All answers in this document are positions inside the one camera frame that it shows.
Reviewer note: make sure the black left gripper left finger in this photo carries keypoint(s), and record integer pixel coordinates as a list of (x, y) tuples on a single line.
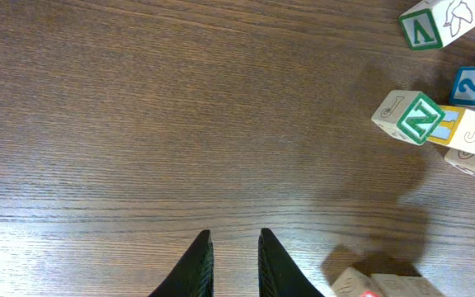
[(193, 275)]

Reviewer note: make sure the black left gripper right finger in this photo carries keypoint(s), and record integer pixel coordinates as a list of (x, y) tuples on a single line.
[(278, 274)]

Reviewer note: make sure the red Y wooden block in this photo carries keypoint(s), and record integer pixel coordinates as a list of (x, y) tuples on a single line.
[(353, 283)]

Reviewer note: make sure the red I wooden block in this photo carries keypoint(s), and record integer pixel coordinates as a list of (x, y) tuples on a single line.
[(405, 286)]

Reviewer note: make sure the green N wooden block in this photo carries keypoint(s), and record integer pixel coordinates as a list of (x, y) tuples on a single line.
[(409, 116)]

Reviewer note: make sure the yellow J wooden block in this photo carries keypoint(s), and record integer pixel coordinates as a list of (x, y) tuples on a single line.
[(456, 130)]

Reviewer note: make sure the green V wooden block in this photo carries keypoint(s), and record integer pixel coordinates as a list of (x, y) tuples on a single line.
[(434, 24)]

